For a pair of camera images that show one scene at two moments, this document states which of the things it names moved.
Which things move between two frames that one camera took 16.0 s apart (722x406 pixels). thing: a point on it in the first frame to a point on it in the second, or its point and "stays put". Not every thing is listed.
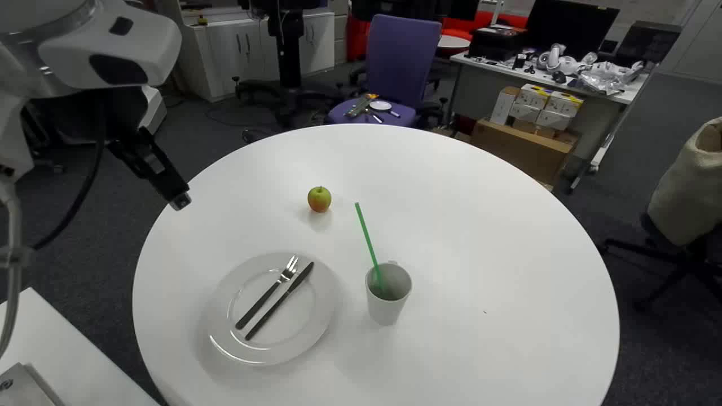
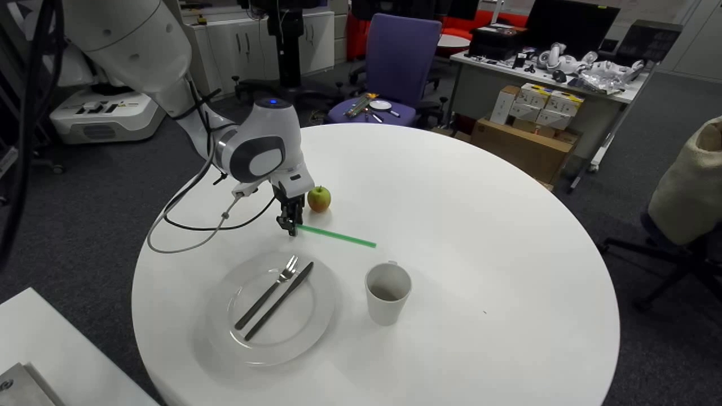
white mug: (387, 302) stays put
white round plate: (290, 332) stays put
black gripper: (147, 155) to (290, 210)
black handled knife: (280, 302) stays put
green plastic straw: (371, 247) to (330, 233)
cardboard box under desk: (535, 152) stays put
